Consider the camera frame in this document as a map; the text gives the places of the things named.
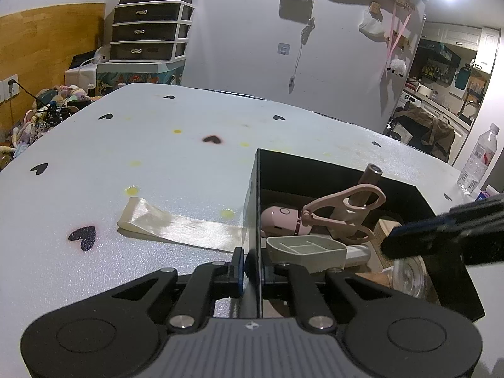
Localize clear plastic cup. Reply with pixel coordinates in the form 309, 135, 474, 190
388, 255, 428, 298

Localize plastic drawer unit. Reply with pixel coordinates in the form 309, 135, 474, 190
108, 0, 196, 64

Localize wall power outlet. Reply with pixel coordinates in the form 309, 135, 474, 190
0, 74, 20, 103

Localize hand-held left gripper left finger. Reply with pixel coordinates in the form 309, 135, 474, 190
112, 247, 245, 332

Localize teal bag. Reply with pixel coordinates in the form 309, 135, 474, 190
455, 63, 472, 90

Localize white appliance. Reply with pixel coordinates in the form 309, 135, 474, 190
64, 47, 109, 89

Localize hanging cable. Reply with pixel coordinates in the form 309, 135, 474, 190
288, 18, 316, 94

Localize clear water bottle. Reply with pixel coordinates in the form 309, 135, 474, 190
457, 123, 501, 194

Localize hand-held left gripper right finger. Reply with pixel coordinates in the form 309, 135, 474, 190
262, 262, 395, 332

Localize brown cylinder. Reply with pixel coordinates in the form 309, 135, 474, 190
358, 164, 383, 207

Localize pink round device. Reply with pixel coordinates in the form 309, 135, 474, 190
261, 204, 305, 238

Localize white handled tray tool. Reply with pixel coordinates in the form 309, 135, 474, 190
266, 234, 371, 273

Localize black storage box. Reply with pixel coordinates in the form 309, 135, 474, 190
242, 149, 486, 321

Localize brown jacket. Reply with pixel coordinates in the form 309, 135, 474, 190
394, 104, 455, 162

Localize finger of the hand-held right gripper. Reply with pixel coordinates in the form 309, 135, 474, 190
381, 194, 504, 267

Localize white face mask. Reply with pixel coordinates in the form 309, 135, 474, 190
358, 10, 387, 42

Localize pink scissors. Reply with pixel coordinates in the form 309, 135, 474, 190
301, 183, 387, 245

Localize pink ribbon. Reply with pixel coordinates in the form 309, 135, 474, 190
387, 0, 412, 64

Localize pile of plush toys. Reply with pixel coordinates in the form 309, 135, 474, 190
0, 84, 97, 166

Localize glossy tape strip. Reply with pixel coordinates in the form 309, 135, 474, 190
117, 196, 244, 253

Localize white plush toy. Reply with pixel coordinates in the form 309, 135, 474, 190
386, 58, 409, 77

